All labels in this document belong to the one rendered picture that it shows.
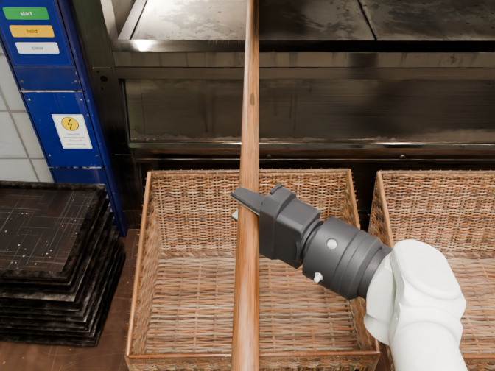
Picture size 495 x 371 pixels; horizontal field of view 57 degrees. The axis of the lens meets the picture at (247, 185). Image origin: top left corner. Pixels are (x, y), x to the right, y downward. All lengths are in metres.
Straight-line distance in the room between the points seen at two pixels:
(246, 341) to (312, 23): 0.89
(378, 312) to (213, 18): 0.88
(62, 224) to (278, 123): 0.57
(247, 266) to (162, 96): 0.69
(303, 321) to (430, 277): 0.76
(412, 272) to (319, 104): 0.71
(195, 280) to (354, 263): 0.81
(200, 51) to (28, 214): 0.56
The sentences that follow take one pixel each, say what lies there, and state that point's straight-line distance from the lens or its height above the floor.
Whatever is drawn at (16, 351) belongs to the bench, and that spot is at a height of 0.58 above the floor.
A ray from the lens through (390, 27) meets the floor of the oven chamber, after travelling 1.25.
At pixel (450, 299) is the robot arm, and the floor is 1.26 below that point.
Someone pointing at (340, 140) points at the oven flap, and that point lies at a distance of 1.21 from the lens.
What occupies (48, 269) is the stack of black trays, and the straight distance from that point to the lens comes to 1.07.
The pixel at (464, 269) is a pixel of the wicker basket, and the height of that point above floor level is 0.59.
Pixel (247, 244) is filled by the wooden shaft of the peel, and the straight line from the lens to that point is 0.60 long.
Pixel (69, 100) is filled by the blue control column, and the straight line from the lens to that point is 1.19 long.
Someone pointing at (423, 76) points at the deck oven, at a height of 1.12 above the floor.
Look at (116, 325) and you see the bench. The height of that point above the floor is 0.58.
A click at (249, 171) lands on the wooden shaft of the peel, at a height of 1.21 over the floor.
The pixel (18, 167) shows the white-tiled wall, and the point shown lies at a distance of 1.43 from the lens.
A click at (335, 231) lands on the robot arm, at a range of 0.59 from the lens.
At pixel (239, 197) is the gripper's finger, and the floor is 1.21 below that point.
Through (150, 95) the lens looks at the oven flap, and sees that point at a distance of 1.18.
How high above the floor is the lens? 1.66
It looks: 43 degrees down
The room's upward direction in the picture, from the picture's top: straight up
